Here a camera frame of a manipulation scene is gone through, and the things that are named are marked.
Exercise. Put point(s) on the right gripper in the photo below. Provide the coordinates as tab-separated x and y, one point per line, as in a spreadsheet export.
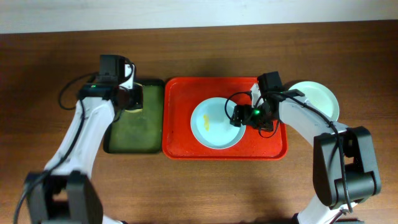
242	116

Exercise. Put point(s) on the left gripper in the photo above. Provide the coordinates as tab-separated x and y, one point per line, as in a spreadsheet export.
132	100

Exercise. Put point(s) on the light green plate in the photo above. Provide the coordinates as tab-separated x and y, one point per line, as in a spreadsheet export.
318	94

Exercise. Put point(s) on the light blue plate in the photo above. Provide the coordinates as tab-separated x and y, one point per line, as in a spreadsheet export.
210	124

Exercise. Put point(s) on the green yellow sponge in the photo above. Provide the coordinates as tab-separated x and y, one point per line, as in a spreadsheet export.
137	110

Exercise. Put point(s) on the white plate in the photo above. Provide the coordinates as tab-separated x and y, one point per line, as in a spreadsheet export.
335	108

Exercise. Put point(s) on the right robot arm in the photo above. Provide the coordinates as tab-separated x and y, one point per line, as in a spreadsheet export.
345	170

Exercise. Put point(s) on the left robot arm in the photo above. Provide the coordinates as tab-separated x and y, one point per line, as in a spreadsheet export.
63	192

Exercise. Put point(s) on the dark green tray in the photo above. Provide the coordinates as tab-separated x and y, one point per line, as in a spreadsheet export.
139	132

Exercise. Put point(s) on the red tray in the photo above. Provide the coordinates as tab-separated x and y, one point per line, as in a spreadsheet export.
184	94

